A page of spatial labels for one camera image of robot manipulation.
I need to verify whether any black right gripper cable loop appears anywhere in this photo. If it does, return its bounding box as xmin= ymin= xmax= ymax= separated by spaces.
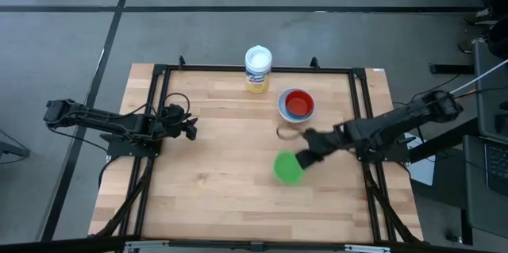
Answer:
xmin=275 ymin=125 xmax=306 ymax=142

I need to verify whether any black stand leg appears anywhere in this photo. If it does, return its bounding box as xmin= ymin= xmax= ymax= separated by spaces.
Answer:
xmin=0 ymin=128 xmax=32 ymax=166

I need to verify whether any yellow wipes canister white lid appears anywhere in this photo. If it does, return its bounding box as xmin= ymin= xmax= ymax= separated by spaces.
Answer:
xmin=244 ymin=44 xmax=274 ymax=94

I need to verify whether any white paper sheet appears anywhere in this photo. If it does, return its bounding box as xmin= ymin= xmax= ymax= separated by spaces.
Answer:
xmin=404 ymin=133 xmax=437 ymax=187

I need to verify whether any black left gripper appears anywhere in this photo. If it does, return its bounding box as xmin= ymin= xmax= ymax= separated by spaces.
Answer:
xmin=157 ymin=103 xmax=199 ymax=142

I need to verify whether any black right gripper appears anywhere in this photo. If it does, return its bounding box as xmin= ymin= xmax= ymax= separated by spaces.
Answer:
xmin=294 ymin=122 xmax=353 ymax=171

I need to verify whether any grey side desk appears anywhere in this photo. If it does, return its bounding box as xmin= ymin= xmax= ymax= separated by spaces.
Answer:
xmin=460 ymin=40 xmax=508 ymax=242

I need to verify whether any black desk foot bar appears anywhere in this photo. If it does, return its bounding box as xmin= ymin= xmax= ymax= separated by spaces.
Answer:
xmin=429 ymin=63 xmax=475 ymax=75

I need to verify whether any white cable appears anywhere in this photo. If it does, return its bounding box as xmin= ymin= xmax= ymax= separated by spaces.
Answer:
xmin=448 ymin=58 xmax=508 ymax=96

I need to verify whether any black laptop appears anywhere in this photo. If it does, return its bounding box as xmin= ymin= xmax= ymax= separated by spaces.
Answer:
xmin=483 ymin=136 xmax=508 ymax=197

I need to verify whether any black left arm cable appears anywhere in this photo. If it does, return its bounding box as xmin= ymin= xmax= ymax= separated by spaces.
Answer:
xmin=114 ymin=92 xmax=192 ymax=127

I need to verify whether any white bowl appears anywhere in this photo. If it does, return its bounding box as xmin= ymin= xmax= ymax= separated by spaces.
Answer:
xmin=276 ymin=87 xmax=318 ymax=125

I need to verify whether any green plastic bowl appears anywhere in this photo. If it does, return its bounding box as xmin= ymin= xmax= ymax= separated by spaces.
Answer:
xmin=272 ymin=150 xmax=307 ymax=186

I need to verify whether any black floor cable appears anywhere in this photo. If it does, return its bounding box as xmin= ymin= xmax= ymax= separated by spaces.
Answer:
xmin=411 ymin=73 xmax=462 ymax=102

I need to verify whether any person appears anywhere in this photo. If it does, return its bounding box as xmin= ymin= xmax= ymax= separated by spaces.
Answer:
xmin=456 ymin=0 xmax=508 ymax=59

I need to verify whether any silver metal bracket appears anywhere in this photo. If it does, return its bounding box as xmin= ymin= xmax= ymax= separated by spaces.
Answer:
xmin=344 ymin=243 xmax=392 ymax=253
xmin=123 ymin=240 xmax=171 ymax=253

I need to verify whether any black metal table frame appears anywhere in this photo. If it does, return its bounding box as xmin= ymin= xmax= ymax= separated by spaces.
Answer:
xmin=94 ymin=55 xmax=422 ymax=246

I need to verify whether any red plastic bowl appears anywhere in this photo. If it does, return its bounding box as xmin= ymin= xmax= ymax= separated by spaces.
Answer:
xmin=284 ymin=90 xmax=315 ymax=118

